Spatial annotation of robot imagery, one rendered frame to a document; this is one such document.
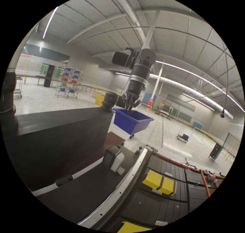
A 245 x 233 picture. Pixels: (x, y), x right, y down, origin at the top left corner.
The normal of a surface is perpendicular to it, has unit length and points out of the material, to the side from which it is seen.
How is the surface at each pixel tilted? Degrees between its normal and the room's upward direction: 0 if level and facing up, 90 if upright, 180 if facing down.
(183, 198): 0
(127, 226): 0
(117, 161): 90
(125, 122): 95
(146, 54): 90
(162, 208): 0
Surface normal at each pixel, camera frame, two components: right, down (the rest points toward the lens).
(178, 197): 0.33, -0.92
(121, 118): -0.63, 0.04
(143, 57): -0.04, 0.27
